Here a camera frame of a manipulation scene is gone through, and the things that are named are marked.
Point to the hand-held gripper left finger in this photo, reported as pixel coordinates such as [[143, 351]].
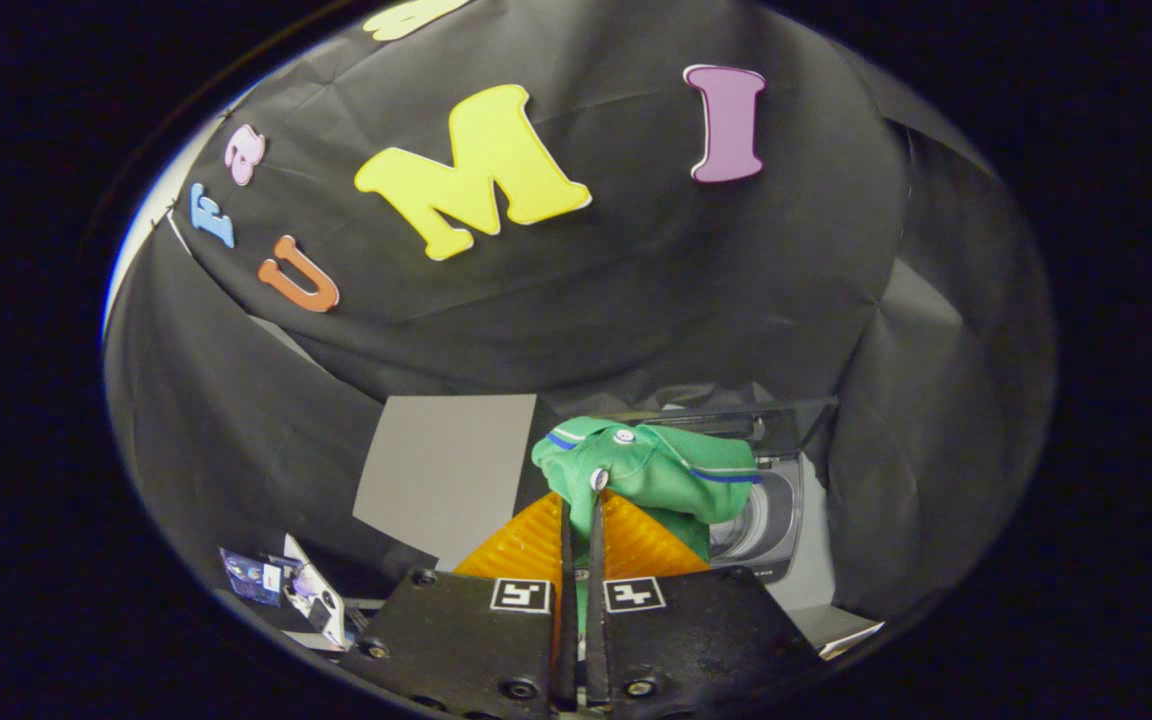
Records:
[[567, 600]]

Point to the green polo shirt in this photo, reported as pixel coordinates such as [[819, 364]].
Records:
[[666, 470]]

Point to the dark grey washing machine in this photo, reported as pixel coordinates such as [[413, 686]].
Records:
[[781, 520]]

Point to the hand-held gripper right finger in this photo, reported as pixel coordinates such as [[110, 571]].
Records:
[[596, 600]]

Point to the black backdrop cloth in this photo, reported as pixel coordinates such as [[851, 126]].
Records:
[[636, 300]]

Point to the white stand with devices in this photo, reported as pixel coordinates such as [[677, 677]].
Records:
[[321, 600]]

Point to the grey cabinet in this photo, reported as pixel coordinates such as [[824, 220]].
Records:
[[446, 470]]

